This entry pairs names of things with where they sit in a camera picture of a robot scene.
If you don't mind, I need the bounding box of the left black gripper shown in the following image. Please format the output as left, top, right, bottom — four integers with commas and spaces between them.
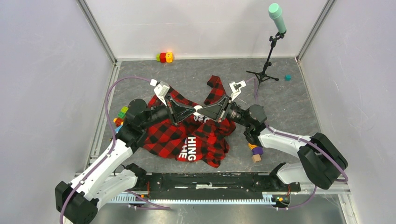
140, 94, 196, 130

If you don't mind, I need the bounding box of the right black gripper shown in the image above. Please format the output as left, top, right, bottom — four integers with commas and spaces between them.
198, 94, 252, 128

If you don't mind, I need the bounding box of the round holographic badge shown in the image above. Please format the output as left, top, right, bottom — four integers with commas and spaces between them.
193, 105, 203, 116

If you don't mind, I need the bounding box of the red black plaid shirt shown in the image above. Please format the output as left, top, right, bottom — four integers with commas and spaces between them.
141, 75, 237, 169

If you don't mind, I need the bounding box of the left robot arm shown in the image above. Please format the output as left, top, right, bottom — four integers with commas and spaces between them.
55, 96, 202, 224

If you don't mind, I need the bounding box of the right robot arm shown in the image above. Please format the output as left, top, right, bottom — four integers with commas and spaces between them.
195, 96, 349, 190

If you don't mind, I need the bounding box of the yellow toy brick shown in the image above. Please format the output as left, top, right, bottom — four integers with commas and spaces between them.
248, 143, 256, 150

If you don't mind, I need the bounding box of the purple toy brick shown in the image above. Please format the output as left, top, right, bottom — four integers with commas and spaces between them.
251, 147, 263, 155

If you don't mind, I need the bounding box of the red cylinder block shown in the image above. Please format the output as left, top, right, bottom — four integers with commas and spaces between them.
160, 52, 166, 63

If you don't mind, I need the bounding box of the green toy brick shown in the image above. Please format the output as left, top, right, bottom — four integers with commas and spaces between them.
117, 106, 128, 119

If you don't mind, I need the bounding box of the black tripod mic stand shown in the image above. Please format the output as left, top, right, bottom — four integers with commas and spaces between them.
246, 32, 286, 99

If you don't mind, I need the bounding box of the wooden cube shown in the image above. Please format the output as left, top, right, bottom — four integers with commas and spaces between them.
252, 154, 262, 163

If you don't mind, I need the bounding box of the orange red toy brick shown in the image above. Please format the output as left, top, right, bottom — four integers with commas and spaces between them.
113, 118, 124, 127

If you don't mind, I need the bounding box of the teal small cube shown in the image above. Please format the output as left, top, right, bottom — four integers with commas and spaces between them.
284, 74, 291, 81

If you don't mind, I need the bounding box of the mint green microphone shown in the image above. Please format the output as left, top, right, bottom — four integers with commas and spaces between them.
268, 3, 287, 34

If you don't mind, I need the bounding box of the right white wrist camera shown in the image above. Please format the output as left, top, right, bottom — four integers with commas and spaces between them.
229, 80, 246, 101

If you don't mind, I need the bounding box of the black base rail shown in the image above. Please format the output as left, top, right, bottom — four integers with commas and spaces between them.
132, 172, 301, 200

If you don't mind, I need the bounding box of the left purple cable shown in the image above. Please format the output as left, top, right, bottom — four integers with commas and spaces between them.
58, 76, 171, 224

